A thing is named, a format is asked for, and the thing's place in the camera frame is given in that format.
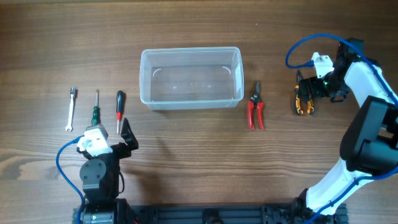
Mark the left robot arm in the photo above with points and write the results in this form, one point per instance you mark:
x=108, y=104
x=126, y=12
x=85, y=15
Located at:
x=101, y=176

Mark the silver flex socket wrench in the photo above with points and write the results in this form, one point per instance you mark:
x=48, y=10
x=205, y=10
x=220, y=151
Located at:
x=69, y=127

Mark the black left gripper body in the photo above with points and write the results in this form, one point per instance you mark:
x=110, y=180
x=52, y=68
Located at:
x=120, y=151

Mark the clear plastic storage container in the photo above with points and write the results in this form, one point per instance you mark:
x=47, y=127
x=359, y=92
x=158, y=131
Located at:
x=191, y=78

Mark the red handled pruning snips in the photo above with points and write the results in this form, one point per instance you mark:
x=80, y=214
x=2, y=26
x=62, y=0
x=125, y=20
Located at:
x=256, y=103

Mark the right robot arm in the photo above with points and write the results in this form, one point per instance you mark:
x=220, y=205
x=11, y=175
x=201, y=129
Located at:
x=368, y=149

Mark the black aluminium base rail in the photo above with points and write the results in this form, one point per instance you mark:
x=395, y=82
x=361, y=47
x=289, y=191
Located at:
x=260, y=214

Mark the green handled screwdriver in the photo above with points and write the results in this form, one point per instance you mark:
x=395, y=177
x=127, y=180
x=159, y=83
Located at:
x=96, y=111

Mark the black red handled screwdriver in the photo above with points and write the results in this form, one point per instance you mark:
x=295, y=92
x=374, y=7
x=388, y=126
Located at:
x=120, y=99

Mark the orange black needle nose pliers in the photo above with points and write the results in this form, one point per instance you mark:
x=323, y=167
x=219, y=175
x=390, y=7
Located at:
x=298, y=101

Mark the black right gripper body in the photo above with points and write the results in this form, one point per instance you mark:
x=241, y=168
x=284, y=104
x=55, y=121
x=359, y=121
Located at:
x=328, y=86

